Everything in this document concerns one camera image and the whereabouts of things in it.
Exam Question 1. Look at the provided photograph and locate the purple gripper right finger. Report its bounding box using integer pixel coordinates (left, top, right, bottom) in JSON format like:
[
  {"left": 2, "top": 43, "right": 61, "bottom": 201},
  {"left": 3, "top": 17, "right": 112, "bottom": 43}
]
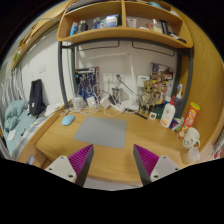
[{"left": 132, "top": 143, "right": 181, "bottom": 187}]

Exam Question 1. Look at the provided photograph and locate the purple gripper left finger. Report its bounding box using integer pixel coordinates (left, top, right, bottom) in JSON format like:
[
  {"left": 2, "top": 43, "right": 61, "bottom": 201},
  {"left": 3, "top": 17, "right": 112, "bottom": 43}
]
[{"left": 45, "top": 143, "right": 95, "bottom": 187}]

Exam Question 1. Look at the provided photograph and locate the grey mouse pad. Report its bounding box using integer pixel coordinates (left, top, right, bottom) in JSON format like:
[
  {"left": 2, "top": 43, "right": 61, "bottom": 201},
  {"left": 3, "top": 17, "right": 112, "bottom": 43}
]
[{"left": 74, "top": 117, "right": 127, "bottom": 148}]

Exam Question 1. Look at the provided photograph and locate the light blue computer mouse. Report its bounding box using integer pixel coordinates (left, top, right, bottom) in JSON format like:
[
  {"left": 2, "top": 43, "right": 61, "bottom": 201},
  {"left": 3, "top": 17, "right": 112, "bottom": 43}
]
[{"left": 62, "top": 115, "right": 75, "bottom": 126}]

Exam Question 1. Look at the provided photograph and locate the white lotion bottle red cap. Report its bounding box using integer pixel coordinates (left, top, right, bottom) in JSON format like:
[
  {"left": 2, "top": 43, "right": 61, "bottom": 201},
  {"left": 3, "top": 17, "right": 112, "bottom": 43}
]
[{"left": 160, "top": 97, "right": 176, "bottom": 128}]

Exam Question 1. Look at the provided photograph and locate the white ceramic mug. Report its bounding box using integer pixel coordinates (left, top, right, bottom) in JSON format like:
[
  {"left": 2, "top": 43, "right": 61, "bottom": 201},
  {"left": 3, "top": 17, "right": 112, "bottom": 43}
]
[{"left": 182, "top": 127, "right": 200, "bottom": 149}]

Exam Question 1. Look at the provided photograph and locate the white power strip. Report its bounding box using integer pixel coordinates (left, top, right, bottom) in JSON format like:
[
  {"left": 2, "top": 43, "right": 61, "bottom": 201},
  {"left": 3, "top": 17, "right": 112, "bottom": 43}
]
[{"left": 110, "top": 104, "right": 125, "bottom": 113}]

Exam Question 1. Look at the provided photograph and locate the clear plastic cup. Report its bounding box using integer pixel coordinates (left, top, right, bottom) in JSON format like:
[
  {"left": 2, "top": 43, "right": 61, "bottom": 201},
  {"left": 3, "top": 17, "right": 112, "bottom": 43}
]
[{"left": 72, "top": 96, "right": 83, "bottom": 112}]

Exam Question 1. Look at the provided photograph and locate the brown Groot figurine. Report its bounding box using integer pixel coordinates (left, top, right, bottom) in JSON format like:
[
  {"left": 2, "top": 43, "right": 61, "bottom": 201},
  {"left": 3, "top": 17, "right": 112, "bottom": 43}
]
[{"left": 138, "top": 80, "right": 155, "bottom": 117}]

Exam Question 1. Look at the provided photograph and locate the dark spray bottle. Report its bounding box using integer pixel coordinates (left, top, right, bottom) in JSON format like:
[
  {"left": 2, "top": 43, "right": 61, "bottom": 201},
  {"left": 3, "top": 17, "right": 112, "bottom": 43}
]
[{"left": 174, "top": 84, "right": 183, "bottom": 118}]

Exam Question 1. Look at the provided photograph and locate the yellow red chips can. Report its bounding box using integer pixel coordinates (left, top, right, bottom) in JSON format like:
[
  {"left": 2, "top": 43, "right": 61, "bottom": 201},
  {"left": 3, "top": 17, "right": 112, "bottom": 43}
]
[{"left": 178, "top": 102, "right": 200, "bottom": 139}]

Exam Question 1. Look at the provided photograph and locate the black backpack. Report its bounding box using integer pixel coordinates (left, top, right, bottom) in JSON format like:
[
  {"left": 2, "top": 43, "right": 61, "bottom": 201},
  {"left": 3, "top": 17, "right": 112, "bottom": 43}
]
[{"left": 29, "top": 79, "right": 45, "bottom": 116}]

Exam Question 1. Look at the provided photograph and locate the blue robot model box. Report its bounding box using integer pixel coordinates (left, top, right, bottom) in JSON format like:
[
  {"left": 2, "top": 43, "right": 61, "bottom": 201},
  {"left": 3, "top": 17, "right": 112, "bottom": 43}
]
[{"left": 75, "top": 67, "right": 100, "bottom": 99}]

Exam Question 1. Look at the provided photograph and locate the teal pillow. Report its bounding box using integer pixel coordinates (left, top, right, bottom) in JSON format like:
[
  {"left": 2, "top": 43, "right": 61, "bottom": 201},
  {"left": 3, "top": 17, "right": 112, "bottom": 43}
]
[{"left": 4, "top": 100, "right": 26, "bottom": 131}]

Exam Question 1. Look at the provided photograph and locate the blue bottle on shelf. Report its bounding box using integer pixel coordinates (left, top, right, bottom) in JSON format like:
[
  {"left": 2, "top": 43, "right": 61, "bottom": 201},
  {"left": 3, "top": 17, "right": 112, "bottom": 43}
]
[{"left": 70, "top": 22, "right": 78, "bottom": 36}]

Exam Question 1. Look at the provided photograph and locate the black bottle on shelf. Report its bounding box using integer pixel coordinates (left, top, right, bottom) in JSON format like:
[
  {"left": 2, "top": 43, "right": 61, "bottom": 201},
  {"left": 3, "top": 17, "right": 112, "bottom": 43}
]
[{"left": 78, "top": 20, "right": 88, "bottom": 32}]

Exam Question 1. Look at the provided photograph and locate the wooden desk shelf unit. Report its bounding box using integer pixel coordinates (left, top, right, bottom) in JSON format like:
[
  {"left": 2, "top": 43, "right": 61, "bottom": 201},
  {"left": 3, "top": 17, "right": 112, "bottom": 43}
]
[{"left": 57, "top": 0, "right": 193, "bottom": 49}]

